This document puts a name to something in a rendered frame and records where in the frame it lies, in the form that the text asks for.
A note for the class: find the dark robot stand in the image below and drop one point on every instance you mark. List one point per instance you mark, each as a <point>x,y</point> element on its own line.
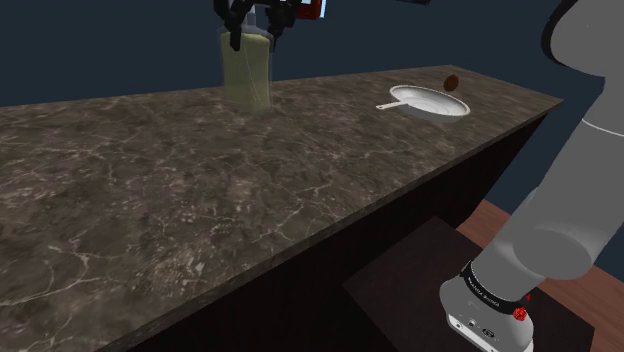
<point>414,282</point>

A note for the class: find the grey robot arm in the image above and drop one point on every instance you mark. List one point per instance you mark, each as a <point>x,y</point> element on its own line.
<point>551,244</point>

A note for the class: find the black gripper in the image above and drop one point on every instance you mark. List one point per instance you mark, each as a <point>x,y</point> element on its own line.
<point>265,3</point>

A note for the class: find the brown egg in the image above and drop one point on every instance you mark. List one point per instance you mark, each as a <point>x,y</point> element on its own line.
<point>451,83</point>

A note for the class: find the clear bottle with green liquid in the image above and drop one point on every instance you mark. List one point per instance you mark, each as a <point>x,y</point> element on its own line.
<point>247,73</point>

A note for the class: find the white frying pan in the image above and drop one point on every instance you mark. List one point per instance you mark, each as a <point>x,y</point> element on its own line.
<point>429,105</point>

